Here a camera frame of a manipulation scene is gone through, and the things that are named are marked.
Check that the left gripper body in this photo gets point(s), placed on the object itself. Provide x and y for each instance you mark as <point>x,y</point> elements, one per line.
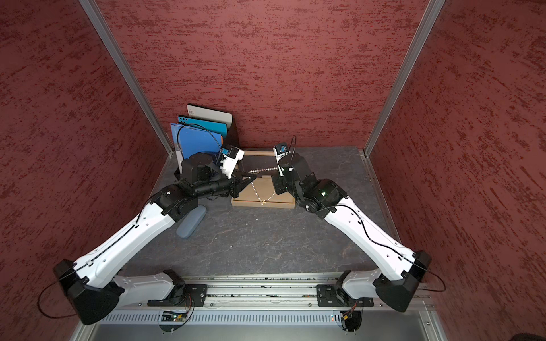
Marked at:
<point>234,180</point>

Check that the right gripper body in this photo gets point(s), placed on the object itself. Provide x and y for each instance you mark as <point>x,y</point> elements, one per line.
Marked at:
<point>281,182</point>

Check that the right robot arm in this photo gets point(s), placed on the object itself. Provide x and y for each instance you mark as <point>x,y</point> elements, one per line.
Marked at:
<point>399,270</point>

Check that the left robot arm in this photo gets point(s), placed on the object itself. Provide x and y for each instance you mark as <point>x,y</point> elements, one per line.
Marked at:
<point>92,283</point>

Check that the wooden jewelry display stand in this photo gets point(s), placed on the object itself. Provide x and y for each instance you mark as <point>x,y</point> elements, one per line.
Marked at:
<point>260,193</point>

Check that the black mesh file organizer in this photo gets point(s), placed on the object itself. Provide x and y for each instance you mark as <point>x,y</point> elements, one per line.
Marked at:
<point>231,139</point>

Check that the teal folder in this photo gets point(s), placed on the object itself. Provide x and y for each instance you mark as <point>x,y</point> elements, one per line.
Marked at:
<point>216,127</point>

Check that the blue-grey glasses case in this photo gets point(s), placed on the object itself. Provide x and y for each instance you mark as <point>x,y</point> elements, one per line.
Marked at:
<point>190,223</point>

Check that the white folder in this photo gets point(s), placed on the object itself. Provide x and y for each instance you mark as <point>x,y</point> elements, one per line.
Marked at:
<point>208,114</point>

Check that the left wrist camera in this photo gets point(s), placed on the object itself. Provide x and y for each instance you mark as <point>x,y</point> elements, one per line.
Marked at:
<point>229,157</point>

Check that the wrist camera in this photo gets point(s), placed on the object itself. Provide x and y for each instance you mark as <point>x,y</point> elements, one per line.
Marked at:
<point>280,151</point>
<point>229,157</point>

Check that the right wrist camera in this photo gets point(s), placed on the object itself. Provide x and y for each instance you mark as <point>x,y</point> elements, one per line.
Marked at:
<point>280,151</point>

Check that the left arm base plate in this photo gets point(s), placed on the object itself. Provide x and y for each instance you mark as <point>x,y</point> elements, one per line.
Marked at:
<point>189,296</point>

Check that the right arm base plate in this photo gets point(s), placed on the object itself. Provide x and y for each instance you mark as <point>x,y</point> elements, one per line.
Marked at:
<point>335,297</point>

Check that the aluminium rail frame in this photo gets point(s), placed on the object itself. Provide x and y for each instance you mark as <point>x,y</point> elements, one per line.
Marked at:
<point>265,298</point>

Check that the left aluminium corner post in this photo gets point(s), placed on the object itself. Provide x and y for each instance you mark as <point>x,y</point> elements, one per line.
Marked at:
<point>99,23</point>

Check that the aluminium corner post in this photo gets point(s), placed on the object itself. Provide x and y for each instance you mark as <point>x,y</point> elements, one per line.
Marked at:
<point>432,11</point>
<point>99,23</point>

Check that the right aluminium corner post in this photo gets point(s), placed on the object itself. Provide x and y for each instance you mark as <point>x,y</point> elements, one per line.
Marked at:
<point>432,11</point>

